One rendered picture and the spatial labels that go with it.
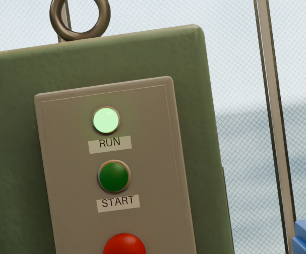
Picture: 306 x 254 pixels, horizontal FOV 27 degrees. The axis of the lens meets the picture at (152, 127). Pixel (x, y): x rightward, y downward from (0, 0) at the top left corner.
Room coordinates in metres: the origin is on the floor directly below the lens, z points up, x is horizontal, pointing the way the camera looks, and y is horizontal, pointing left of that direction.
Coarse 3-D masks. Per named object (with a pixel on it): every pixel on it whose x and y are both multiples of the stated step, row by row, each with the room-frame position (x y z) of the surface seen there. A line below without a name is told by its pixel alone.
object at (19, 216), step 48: (48, 48) 0.51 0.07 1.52; (96, 48) 0.50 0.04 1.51; (144, 48) 0.50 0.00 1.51; (192, 48) 0.50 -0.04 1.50; (0, 96) 0.51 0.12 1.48; (192, 96) 0.50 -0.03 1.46; (0, 144) 0.51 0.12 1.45; (192, 144) 0.50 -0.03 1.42; (0, 192) 0.51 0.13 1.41; (192, 192) 0.50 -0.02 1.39; (0, 240) 0.51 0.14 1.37; (48, 240) 0.51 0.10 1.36
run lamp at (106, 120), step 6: (102, 108) 0.44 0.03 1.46; (108, 108) 0.44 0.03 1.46; (114, 108) 0.44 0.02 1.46; (96, 114) 0.44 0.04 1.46; (102, 114) 0.44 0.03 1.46; (108, 114) 0.44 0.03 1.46; (114, 114) 0.44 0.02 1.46; (96, 120) 0.44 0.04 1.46; (102, 120) 0.44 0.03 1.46; (108, 120) 0.44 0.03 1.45; (114, 120) 0.44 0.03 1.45; (96, 126) 0.44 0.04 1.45; (102, 126) 0.44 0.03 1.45; (108, 126) 0.44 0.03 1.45; (114, 126) 0.44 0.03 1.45; (102, 132) 0.44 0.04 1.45; (108, 132) 0.44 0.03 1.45
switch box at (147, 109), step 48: (48, 96) 0.45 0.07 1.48; (96, 96) 0.44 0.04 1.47; (144, 96) 0.44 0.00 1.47; (48, 144) 0.44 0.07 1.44; (144, 144) 0.44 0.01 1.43; (48, 192) 0.45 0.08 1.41; (96, 192) 0.44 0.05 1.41; (144, 192) 0.44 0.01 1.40; (96, 240) 0.44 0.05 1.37; (144, 240) 0.44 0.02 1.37; (192, 240) 0.44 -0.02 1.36
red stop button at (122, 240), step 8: (112, 240) 0.43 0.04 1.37; (120, 240) 0.43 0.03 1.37; (128, 240) 0.43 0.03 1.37; (136, 240) 0.43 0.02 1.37; (104, 248) 0.44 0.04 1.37; (112, 248) 0.43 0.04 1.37; (120, 248) 0.43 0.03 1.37; (128, 248) 0.43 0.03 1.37; (136, 248) 0.43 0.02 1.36; (144, 248) 0.44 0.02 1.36
